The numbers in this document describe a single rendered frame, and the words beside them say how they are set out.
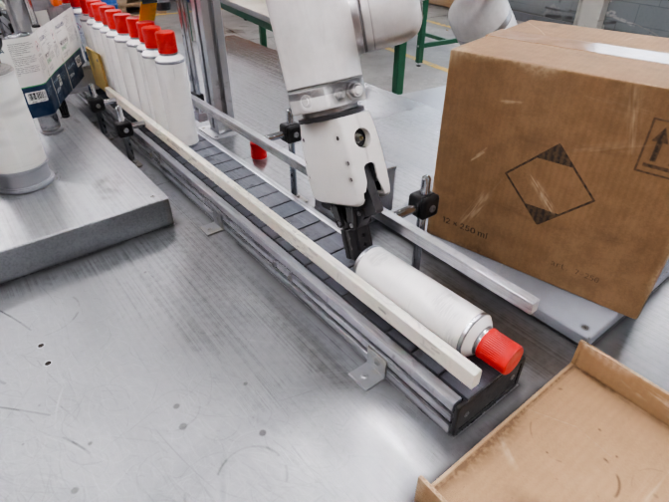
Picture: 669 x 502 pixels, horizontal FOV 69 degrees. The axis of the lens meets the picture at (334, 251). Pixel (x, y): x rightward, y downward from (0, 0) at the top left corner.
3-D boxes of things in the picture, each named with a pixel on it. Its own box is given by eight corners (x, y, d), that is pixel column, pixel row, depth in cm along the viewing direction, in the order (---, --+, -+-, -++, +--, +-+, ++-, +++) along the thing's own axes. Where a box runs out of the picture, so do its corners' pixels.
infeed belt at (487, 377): (54, 67, 154) (50, 53, 152) (81, 62, 158) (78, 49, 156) (461, 424, 49) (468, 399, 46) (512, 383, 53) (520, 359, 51)
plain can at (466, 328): (352, 253, 57) (505, 355, 44) (384, 238, 60) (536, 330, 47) (350, 288, 60) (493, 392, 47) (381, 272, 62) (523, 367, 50)
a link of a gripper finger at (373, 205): (393, 194, 52) (374, 223, 56) (353, 140, 54) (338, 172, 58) (385, 197, 51) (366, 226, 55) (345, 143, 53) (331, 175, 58)
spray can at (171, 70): (166, 143, 95) (142, 31, 83) (190, 136, 98) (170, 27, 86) (180, 151, 92) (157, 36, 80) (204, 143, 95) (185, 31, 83)
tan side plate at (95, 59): (95, 85, 121) (84, 46, 116) (98, 84, 121) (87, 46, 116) (107, 95, 115) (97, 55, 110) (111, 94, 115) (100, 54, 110)
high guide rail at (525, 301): (131, 67, 115) (130, 61, 114) (136, 66, 115) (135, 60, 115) (530, 315, 46) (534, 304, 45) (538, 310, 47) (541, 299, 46)
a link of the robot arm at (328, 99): (380, 72, 52) (385, 101, 53) (333, 82, 59) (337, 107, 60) (317, 87, 47) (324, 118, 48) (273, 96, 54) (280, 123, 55)
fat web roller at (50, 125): (38, 129, 101) (1, 33, 90) (61, 125, 103) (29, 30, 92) (43, 136, 98) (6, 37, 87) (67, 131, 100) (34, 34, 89)
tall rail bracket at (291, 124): (262, 204, 86) (253, 114, 77) (296, 192, 90) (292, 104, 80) (272, 211, 84) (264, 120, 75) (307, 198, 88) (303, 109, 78)
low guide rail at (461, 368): (106, 96, 114) (104, 87, 113) (111, 95, 115) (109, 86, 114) (470, 390, 45) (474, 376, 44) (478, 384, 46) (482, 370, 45)
